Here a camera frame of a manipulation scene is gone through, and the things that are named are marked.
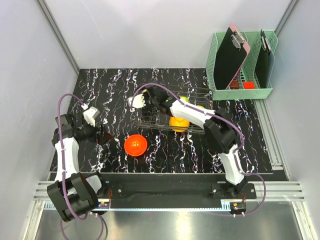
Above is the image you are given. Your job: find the orange bowl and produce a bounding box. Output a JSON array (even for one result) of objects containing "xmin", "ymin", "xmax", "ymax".
[
  {"xmin": 124, "ymin": 134, "xmax": 148, "ymax": 157},
  {"xmin": 168, "ymin": 116, "xmax": 190, "ymax": 132}
]

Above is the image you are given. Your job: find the white green bowl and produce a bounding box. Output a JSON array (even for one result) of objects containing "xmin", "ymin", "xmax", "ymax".
[{"xmin": 180, "ymin": 96, "xmax": 189, "ymax": 103}]

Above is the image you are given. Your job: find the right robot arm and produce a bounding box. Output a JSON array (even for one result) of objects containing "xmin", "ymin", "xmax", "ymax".
[{"xmin": 142, "ymin": 85, "xmax": 248, "ymax": 199}]

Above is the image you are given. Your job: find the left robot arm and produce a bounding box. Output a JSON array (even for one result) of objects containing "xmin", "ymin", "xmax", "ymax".
[{"xmin": 47, "ymin": 114, "xmax": 113, "ymax": 222}]

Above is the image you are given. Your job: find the brown block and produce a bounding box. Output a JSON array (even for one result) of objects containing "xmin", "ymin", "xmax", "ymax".
[{"xmin": 229, "ymin": 79, "xmax": 240, "ymax": 90}]

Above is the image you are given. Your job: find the green plastic file organizer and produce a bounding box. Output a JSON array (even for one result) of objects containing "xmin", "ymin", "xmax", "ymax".
[{"xmin": 205, "ymin": 31, "xmax": 273, "ymax": 101}]

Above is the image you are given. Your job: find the red block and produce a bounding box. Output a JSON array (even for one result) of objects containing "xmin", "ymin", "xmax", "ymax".
[{"xmin": 242, "ymin": 81, "xmax": 255, "ymax": 90}]

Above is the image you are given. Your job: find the black pink clipboard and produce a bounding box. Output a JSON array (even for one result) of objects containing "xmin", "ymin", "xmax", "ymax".
[{"xmin": 213, "ymin": 23, "xmax": 251, "ymax": 90}]

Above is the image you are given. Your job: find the dark green clipboard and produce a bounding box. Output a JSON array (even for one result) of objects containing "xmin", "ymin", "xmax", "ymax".
[{"xmin": 255, "ymin": 30, "xmax": 275, "ymax": 89}]

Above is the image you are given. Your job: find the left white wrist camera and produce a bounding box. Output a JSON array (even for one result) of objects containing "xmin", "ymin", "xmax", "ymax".
[{"xmin": 81, "ymin": 104, "xmax": 100, "ymax": 127}]

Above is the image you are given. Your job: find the wire dish rack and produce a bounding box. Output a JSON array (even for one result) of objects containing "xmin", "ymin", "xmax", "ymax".
[{"xmin": 133, "ymin": 85, "xmax": 213, "ymax": 133}]

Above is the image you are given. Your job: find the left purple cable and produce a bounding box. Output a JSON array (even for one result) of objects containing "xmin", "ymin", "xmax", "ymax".
[{"xmin": 57, "ymin": 93, "xmax": 108, "ymax": 240}]

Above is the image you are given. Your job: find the white slotted cable duct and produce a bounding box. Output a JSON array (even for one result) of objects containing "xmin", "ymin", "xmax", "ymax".
[{"xmin": 43, "ymin": 201, "xmax": 112, "ymax": 211}]

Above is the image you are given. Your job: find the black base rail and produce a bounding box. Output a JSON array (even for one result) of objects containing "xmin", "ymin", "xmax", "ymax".
[{"xmin": 101, "ymin": 173, "xmax": 257, "ymax": 211}]

